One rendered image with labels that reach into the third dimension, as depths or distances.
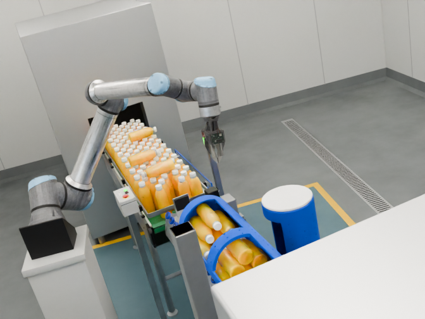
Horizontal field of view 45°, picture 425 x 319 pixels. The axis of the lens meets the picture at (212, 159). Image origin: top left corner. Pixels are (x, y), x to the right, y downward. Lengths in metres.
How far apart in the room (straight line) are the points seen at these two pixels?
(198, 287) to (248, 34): 5.90
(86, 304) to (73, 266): 0.24
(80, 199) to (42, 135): 4.44
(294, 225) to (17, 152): 5.24
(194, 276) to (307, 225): 1.43
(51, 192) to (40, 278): 0.44
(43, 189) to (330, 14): 5.47
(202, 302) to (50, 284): 1.44
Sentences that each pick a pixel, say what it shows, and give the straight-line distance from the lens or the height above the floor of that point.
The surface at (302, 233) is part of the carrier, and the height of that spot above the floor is 0.88.
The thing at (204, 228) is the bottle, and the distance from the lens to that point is 2.50.
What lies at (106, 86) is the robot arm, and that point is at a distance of 2.51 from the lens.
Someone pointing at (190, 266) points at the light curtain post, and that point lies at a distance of 1.45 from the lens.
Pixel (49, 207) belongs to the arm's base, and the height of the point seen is 1.32.
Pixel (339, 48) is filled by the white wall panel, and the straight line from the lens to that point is 7.64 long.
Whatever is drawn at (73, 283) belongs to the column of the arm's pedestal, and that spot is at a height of 0.95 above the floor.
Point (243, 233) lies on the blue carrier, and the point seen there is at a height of 1.23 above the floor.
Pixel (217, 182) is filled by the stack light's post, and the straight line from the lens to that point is 3.55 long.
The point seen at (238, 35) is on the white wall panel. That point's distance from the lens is 7.14.
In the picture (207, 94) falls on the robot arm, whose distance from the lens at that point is 2.20.
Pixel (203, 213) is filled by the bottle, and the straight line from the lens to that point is 2.53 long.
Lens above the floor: 2.40
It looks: 23 degrees down
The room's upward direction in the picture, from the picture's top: 13 degrees counter-clockwise
